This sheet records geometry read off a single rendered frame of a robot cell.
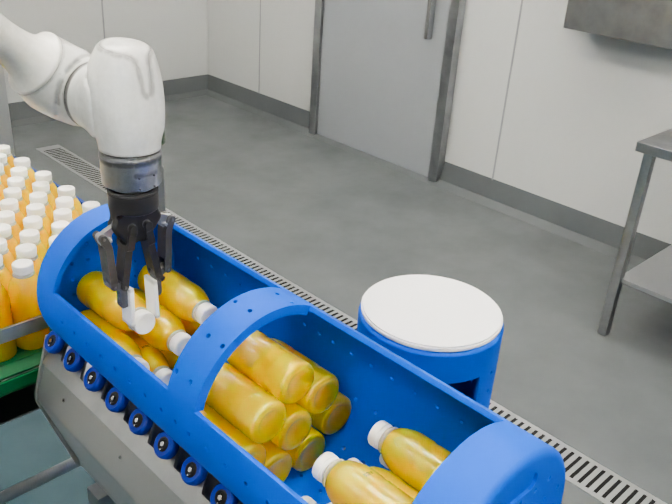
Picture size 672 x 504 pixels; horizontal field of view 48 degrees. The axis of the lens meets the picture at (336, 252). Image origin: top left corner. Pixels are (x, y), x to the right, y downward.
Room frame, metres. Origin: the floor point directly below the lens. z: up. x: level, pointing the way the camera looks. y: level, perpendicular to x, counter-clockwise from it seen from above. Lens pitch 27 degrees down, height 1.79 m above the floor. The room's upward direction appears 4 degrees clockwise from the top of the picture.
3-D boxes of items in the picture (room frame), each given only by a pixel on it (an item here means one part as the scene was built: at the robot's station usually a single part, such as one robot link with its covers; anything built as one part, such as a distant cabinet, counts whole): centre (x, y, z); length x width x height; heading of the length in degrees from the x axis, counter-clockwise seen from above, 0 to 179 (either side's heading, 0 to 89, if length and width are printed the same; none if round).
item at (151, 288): (1.07, 0.30, 1.15); 0.03 x 0.01 x 0.07; 46
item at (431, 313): (1.28, -0.19, 1.03); 0.28 x 0.28 x 0.01
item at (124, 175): (1.05, 0.31, 1.38); 0.09 x 0.09 x 0.06
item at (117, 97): (1.06, 0.32, 1.48); 0.13 x 0.11 x 0.16; 52
